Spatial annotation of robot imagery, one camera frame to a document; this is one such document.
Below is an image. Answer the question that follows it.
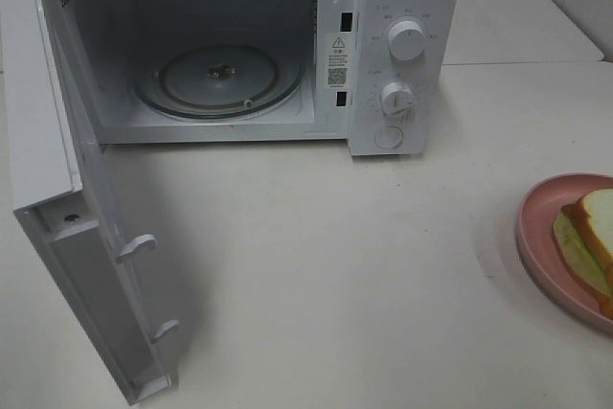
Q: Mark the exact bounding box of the white microwave knob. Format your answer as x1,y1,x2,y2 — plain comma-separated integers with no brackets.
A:
387,17,425,61
380,82,415,117

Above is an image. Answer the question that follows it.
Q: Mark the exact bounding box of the pink round plate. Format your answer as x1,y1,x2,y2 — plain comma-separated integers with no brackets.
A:
515,173,612,336

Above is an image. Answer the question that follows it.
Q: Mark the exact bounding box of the white microwave door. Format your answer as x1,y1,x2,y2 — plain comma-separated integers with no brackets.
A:
1,0,178,404

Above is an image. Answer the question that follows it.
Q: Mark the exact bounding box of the white bread sandwich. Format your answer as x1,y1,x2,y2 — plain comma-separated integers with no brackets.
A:
553,189,612,319

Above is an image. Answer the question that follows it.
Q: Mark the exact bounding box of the round white door button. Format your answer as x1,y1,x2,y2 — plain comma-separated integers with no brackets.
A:
375,126,403,149

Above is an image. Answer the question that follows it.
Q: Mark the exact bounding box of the white warning label sticker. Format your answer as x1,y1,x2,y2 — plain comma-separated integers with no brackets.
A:
325,33,354,89

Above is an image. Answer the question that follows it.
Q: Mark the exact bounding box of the glass microwave turntable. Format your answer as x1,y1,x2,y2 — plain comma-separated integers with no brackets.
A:
134,44,306,120

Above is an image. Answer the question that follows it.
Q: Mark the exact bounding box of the white microwave oven body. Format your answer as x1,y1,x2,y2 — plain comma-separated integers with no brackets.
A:
73,0,456,156

